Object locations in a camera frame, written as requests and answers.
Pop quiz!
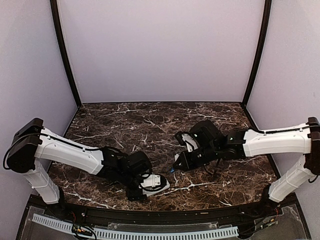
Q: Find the black front rail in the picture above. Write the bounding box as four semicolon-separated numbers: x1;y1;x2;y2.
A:
27;193;298;227

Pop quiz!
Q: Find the black frame post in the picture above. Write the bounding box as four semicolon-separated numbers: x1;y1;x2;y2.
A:
49;0;82;108
241;0;272;108

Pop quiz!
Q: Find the white battery cover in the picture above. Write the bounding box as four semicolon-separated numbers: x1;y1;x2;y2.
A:
174;153;181;164

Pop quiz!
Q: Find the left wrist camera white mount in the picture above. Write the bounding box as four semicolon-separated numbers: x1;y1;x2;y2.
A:
140;174;167;190

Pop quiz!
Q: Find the white slotted cable duct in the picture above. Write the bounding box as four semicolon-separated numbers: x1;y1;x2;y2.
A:
32;213;239;240

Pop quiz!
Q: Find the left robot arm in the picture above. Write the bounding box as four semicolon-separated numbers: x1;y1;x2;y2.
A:
3;118;160;218

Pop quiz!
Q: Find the white remote control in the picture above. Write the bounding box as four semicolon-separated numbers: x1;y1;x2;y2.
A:
143;180;170;197

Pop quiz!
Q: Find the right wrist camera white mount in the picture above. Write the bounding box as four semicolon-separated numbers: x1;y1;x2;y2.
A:
174;131;199;153

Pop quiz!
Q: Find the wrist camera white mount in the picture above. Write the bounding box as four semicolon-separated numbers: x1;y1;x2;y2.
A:
174;131;199;153
140;174;167;190

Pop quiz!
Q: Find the left black frame post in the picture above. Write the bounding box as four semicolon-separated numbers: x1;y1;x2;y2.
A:
49;0;82;108

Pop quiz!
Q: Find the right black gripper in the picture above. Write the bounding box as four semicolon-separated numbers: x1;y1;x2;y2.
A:
173;143;220;171

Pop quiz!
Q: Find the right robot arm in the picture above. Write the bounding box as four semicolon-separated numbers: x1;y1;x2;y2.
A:
173;117;320;217

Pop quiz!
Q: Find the right black frame post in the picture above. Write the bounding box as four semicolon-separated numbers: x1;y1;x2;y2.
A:
241;0;272;108

